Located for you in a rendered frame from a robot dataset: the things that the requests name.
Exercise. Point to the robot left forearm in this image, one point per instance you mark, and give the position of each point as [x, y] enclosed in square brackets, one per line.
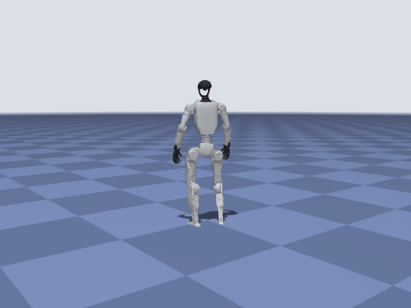
[178, 139]

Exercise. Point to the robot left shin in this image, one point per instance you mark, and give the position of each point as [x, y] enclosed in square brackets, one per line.
[193, 200]

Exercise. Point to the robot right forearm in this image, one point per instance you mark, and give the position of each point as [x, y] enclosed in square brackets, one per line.
[227, 136]

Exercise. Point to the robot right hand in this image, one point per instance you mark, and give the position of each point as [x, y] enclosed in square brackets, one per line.
[226, 151]

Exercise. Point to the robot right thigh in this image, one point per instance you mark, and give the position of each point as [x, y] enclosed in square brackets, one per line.
[217, 165]

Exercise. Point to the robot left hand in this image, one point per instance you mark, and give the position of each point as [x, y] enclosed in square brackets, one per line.
[176, 154]

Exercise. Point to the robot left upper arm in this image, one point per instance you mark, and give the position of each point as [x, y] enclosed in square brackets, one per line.
[186, 115]

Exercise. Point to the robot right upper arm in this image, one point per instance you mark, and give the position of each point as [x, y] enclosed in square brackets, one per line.
[224, 116]

